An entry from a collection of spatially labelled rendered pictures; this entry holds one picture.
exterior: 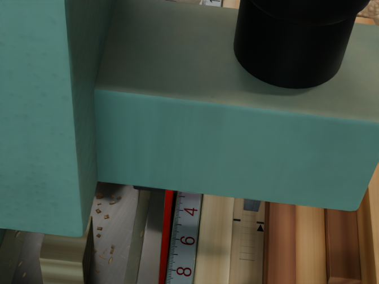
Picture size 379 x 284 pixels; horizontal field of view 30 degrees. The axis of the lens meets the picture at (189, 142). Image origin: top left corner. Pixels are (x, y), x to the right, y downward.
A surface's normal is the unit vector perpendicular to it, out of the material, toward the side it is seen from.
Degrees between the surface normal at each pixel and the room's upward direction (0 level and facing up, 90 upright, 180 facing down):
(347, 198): 90
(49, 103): 90
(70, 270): 90
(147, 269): 0
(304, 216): 0
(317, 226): 0
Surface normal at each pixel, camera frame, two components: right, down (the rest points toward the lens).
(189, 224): 0.07, -0.65
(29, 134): -0.10, 0.75
